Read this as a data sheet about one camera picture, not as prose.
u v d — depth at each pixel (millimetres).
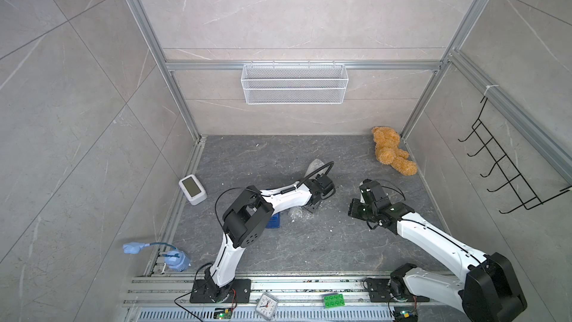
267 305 690
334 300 686
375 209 637
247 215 544
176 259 725
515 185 635
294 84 1013
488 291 397
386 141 1070
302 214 861
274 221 829
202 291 716
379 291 730
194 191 932
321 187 736
